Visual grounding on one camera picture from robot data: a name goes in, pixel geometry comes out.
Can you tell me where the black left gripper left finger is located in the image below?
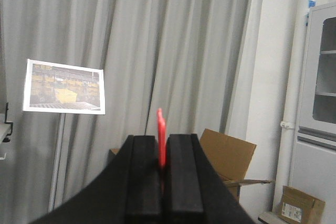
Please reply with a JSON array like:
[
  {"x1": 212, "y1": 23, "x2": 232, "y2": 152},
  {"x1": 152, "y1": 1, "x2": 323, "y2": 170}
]
[{"x1": 34, "y1": 135, "x2": 162, "y2": 223}]

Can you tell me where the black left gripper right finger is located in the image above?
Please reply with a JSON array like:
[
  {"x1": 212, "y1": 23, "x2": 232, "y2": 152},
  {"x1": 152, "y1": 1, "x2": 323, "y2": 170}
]
[{"x1": 163, "y1": 134, "x2": 253, "y2": 223}]

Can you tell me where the red plastic spoon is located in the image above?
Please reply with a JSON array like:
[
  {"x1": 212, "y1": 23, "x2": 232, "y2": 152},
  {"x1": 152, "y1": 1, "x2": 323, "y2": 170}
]
[{"x1": 156, "y1": 108, "x2": 166, "y2": 170}]

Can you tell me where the white glass door cabinet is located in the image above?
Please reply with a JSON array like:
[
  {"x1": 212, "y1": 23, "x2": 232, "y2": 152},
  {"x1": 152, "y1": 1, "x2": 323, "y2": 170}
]
[{"x1": 289, "y1": 3, "x2": 335, "y2": 223}]

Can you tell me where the open cardboard box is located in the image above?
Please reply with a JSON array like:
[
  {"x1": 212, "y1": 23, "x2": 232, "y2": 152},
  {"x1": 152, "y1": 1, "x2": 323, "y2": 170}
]
[{"x1": 110, "y1": 128, "x2": 275, "y2": 202}]

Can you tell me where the small cardboard box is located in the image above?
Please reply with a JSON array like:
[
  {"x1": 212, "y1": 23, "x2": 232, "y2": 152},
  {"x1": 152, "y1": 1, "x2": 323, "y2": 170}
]
[{"x1": 277, "y1": 186, "x2": 325, "y2": 224}]

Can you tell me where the sign on metal stand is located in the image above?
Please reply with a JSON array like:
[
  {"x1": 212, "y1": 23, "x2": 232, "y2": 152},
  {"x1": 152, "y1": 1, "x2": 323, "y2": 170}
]
[{"x1": 23, "y1": 59, "x2": 106, "y2": 211}]

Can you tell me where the grey curtain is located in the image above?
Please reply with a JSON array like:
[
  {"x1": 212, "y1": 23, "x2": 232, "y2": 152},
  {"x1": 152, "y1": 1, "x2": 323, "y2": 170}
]
[{"x1": 1, "y1": 0, "x2": 248, "y2": 223}]

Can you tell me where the white drain pipe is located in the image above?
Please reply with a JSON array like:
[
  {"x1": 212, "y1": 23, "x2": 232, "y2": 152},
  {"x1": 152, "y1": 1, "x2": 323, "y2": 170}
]
[{"x1": 272, "y1": 0, "x2": 310, "y2": 212}]

